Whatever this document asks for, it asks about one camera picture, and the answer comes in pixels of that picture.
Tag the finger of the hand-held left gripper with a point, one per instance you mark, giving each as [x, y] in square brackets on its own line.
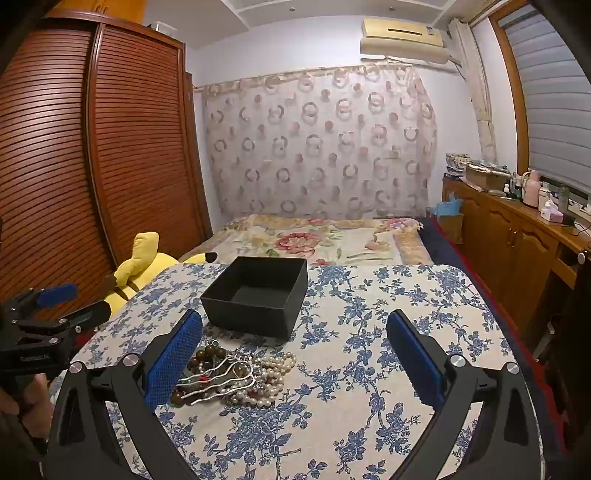
[87, 316]
[57, 294]

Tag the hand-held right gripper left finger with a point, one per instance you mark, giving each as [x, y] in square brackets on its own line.
[173, 357]

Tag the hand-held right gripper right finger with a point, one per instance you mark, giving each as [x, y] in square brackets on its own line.
[415, 360]

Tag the silver hairpin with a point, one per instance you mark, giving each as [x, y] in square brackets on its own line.
[251, 368]

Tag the black box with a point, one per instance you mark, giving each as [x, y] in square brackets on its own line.
[249, 314]

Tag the person's left hand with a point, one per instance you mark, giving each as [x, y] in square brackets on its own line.
[32, 408]

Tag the yellow plush toy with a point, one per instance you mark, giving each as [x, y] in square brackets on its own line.
[138, 267]

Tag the blue floral tablecloth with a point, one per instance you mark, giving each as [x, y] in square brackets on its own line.
[346, 392]

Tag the dark blue bed sheet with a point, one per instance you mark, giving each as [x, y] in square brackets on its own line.
[443, 244]

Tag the brown bin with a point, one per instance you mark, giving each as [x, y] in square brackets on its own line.
[450, 228]

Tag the wooden sideboard cabinet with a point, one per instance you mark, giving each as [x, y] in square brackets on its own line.
[508, 240]

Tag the blue plastic bag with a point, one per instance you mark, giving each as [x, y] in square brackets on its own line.
[448, 206]

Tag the floral bed blanket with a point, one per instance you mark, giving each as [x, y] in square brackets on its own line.
[295, 240]

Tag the wooden louvered wardrobe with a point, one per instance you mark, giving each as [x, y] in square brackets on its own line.
[138, 138]

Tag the cardboard box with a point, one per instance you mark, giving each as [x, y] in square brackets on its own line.
[482, 179]

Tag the patterned fabric bundle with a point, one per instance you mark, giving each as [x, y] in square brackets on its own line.
[457, 165]

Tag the pink tissue box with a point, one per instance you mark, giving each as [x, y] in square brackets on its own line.
[551, 213]

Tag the pink thermos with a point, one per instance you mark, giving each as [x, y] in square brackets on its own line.
[532, 189]

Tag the circle patterned curtain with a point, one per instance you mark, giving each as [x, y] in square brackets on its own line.
[314, 138]

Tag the beige gathered side curtain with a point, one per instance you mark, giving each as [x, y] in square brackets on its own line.
[475, 92]

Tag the clear storage box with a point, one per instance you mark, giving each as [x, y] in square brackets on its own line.
[162, 28]

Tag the grey window blind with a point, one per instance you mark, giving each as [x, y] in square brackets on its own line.
[554, 92]

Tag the beige air conditioner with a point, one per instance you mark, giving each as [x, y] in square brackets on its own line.
[406, 46]

